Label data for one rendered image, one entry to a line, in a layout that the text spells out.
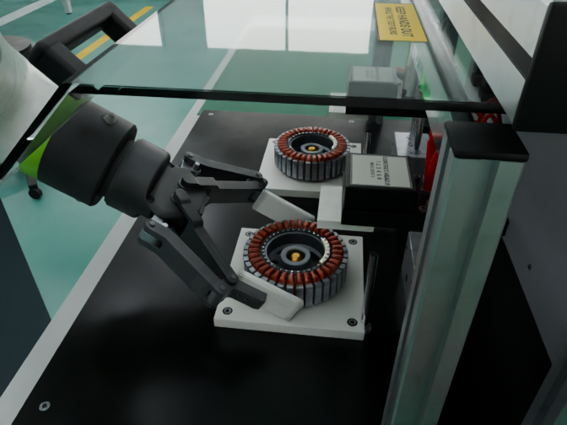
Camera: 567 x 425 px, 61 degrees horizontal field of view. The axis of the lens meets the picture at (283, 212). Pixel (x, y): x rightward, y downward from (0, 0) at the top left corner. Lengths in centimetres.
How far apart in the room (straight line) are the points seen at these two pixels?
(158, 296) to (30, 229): 158
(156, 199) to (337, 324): 21
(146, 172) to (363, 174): 20
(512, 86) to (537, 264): 37
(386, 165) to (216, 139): 43
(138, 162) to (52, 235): 158
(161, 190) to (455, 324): 31
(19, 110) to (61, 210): 170
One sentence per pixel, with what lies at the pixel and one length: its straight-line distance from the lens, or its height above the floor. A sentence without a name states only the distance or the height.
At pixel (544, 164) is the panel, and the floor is 90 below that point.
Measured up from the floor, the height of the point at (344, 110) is 88.
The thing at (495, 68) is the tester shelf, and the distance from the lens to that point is 24.
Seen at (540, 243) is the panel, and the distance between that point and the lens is 56.
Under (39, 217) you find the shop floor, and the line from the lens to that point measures 217.
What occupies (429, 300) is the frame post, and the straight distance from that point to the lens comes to 27.
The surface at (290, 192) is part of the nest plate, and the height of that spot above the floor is 78.
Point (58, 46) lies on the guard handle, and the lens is 35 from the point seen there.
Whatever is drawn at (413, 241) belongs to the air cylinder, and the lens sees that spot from 53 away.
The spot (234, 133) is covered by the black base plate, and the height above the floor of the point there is 77.
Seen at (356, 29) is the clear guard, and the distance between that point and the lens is 33.
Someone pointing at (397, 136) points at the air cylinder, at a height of 82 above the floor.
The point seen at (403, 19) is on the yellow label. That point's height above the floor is 107.
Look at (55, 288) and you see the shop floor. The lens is 180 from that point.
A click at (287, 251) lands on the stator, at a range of 53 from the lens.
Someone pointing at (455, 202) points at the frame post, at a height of 103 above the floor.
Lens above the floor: 115
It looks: 36 degrees down
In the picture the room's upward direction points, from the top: straight up
